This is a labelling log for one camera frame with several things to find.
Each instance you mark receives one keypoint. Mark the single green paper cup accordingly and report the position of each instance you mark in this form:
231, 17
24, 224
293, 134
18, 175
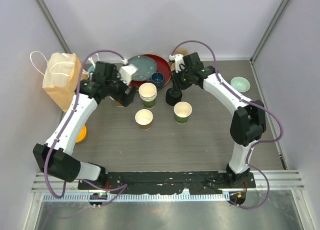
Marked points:
182, 111

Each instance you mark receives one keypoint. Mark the black cup lid stack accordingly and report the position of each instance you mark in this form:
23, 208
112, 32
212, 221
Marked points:
171, 101

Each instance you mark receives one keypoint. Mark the pale green ceramic bowl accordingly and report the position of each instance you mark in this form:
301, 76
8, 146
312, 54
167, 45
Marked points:
240, 84

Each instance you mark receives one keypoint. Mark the brown paper bag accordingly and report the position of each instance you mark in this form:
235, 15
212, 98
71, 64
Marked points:
61, 78

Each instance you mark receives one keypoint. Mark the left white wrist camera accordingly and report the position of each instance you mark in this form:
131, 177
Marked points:
127, 72

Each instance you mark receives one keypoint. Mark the red round tray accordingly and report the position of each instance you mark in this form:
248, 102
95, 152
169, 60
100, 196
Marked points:
162, 67

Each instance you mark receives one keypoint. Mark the brown paper cup stack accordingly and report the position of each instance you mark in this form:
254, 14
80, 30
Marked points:
117, 102

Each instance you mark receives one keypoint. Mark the aluminium frame rail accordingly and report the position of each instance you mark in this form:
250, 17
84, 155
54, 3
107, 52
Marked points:
278, 180

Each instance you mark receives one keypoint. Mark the light blue cylinder holder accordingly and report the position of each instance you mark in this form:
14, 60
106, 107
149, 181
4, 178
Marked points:
91, 70

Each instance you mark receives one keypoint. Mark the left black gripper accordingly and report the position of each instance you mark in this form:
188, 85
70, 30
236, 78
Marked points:
127, 99

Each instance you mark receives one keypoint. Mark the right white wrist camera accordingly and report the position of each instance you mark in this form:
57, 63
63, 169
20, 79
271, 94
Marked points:
178, 67

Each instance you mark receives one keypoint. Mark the orange round dish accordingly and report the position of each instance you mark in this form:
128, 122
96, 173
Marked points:
82, 135

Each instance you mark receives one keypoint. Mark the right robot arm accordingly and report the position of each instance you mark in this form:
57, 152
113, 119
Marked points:
248, 117

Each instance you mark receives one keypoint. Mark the cardboard cup carrier stack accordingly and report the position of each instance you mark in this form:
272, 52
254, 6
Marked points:
181, 51

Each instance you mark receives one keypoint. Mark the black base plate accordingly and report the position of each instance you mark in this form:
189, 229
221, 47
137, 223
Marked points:
170, 183

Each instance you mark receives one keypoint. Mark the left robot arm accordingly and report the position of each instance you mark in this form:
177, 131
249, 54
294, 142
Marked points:
54, 157

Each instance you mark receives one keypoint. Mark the small dark blue bowl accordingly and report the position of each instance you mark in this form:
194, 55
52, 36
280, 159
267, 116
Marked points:
158, 79

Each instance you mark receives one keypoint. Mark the white slotted cable duct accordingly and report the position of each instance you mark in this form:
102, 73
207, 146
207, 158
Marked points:
126, 198

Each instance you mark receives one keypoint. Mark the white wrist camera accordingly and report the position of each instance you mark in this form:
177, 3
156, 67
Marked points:
178, 67
127, 72

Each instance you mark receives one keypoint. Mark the green paper cup stack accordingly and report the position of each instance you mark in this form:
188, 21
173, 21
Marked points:
148, 94

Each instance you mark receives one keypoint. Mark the single brown paper cup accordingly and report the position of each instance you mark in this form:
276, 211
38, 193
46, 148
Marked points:
144, 118

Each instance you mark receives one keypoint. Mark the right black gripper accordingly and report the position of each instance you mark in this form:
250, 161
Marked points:
176, 84

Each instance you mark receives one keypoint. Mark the blue-grey ceramic plate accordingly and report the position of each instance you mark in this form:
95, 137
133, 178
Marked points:
146, 67

